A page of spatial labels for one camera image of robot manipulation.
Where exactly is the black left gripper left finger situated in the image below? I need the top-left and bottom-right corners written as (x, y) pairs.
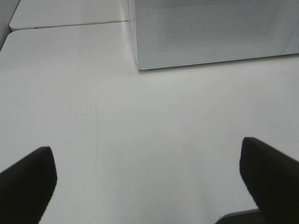
top-left (0, 147), bottom-right (57, 224)

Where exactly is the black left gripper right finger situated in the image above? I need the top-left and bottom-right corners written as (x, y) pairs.
top-left (239, 137), bottom-right (299, 224)

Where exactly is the white microwave door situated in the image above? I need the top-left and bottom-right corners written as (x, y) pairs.
top-left (130, 0), bottom-right (299, 70)

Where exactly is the white microwave oven body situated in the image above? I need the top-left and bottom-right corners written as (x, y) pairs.
top-left (283, 28), bottom-right (299, 55)

